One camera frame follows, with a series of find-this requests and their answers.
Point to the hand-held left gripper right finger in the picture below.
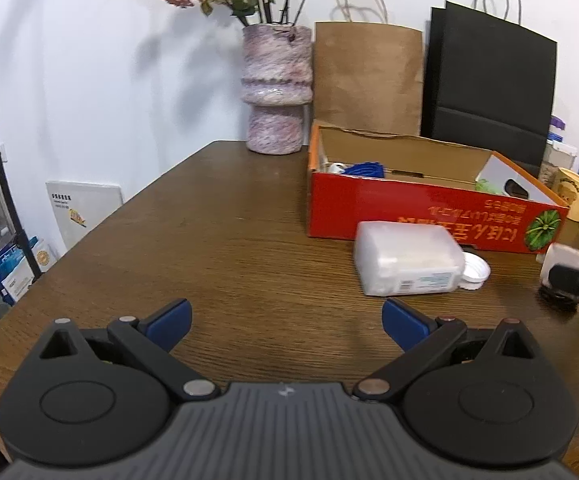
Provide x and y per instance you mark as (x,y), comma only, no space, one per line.
(404,325)

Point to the brown paper bag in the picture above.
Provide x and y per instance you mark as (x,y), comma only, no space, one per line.
(367,75)

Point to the blue item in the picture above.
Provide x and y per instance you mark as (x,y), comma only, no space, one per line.
(367,170)

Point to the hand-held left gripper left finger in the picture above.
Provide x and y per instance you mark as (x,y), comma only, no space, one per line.
(169,322)

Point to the white packet yellow round mark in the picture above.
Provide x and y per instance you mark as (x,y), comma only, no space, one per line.
(44,257)

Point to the small white item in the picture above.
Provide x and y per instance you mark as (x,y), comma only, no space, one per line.
(337,167)

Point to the white board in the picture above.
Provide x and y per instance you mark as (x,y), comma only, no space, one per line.
(86,210)

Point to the clear container with white lid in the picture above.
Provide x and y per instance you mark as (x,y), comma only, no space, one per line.
(559,160)

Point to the black paper bag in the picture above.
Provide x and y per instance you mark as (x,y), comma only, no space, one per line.
(489,80)

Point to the white jar with purple lid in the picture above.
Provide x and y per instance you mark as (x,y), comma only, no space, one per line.
(558,125)

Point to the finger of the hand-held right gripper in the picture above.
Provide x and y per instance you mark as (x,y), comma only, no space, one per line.
(564,285)

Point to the translucent plastic jar white cap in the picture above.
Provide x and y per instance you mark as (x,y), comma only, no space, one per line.
(399,255)

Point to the blue and white packet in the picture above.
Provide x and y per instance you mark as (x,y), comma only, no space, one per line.
(9,272)

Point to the orange cardboard box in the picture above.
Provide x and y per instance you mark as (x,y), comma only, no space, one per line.
(419,220)

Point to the pink speckled ceramic vase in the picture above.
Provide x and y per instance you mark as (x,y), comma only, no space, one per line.
(277,85)

